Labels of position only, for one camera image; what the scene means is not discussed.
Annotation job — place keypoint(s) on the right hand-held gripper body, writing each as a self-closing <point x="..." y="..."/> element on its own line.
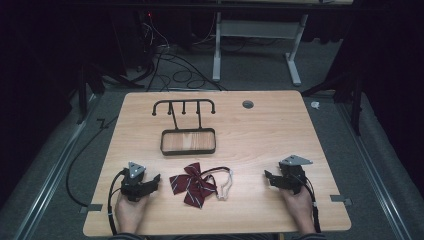
<point x="293" y="175"/>

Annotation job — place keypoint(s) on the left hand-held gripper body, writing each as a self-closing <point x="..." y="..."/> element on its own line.
<point x="132" y="181"/>

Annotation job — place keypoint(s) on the dark red striped bow tie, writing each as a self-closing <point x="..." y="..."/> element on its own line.
<point x="196" y="185"/>

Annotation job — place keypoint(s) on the black hook rack with tray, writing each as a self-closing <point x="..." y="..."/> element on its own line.
<point x="186" y="140"/>

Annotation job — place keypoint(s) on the person's left hand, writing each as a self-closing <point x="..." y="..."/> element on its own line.
<point x="129" y="214"/>

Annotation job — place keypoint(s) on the person's right hand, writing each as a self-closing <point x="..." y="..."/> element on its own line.
<point x="300" y="210"/>

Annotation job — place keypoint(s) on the grey tape strip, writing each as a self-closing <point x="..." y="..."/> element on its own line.
<point x="91" y="208"/>
<point x="340" y="199"/>

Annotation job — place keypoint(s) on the white crumpled scrap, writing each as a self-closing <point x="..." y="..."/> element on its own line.
<point x="315" y="105"/>

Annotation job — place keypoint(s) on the black metal stand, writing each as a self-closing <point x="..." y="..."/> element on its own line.
<point x="346" y="93"/>
<point x="87" y="90"/>

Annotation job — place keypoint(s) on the white desk frame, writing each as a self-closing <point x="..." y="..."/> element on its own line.
<point x="256" y="46"/>

